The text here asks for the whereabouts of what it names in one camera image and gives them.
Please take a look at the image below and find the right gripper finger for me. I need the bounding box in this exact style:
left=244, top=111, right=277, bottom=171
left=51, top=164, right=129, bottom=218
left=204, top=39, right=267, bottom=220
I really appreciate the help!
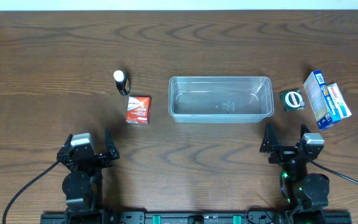
left=259, top=123, right=279, bottom=153
left=300, top=124, right=311, bottom=140

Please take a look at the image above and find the blue Kool Fever box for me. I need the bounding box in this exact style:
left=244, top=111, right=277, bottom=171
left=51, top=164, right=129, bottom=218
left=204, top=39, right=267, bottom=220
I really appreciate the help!
left=303, top=70, right=341, bottom=130

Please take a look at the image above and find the dark green round-logo box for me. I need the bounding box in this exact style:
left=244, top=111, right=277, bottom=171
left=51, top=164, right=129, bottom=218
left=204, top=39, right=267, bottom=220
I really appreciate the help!
left=280, top=90, right=305, bottom=113

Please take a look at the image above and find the white Panadol packet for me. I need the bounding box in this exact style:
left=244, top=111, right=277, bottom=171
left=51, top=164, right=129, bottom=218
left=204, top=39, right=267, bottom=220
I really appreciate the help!
left=328, top=83, right=352, bottom=119

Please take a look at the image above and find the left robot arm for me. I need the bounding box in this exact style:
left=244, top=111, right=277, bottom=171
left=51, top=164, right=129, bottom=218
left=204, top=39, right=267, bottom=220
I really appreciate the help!
left=57, top=129, right=119, bottom=212

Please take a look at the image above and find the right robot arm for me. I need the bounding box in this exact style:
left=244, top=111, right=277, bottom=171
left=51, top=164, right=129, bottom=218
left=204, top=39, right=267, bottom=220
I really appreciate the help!
left=260, top=124, right=329, bottom=213

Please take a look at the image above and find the clear plastic container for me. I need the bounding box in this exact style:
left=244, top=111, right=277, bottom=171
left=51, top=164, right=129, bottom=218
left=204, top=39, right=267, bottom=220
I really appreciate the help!
left=168, top=76, right=274, bottom=123

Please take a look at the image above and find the red medicine box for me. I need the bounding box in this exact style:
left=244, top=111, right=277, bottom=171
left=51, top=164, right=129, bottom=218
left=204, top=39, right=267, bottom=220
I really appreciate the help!
left=126, top=96, right=151, bottom=124

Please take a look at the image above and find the small black white-capped bottle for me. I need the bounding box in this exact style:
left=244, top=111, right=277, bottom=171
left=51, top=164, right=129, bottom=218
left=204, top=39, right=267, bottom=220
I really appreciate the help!
left=113, top=70, right=131, bottom=96

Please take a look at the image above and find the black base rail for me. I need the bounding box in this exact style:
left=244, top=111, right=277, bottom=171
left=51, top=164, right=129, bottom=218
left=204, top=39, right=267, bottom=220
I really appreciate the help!
left=40, top=210, right=352, bottom=224

